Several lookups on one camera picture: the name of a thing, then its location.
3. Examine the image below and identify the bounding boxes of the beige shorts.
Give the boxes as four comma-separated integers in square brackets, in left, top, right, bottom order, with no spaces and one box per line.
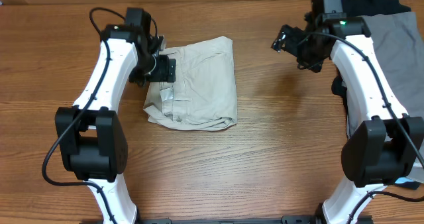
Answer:
[144,36,238,131]

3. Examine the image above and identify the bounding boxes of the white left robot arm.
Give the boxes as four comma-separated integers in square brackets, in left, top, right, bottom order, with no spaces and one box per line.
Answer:
[42,7,176,223]

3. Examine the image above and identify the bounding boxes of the grey garment on pile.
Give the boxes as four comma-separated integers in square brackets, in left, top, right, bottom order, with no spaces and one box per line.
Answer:
[346,11,424,184]

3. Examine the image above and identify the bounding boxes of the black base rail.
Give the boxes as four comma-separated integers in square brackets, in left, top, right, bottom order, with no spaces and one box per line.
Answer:
[138,215,325,224]

